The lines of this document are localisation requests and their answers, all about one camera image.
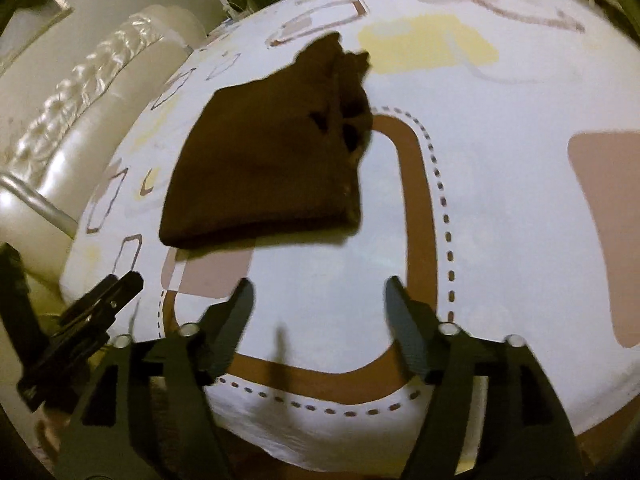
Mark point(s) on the small round desk fan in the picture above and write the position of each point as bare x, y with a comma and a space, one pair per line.
234, 1

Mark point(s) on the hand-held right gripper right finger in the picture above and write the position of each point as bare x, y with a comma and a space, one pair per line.
406, 327

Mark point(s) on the cream tufted headboard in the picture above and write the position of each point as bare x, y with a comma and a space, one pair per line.
75, 135

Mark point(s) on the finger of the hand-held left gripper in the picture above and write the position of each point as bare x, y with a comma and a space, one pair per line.
17, 300
95, 305

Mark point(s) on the brown plaid garment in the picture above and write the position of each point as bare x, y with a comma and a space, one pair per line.
265, 170

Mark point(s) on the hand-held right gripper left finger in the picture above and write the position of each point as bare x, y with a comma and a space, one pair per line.
231, 321

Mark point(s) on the patterned white bed sheet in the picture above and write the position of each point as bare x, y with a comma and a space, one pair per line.
500, 160

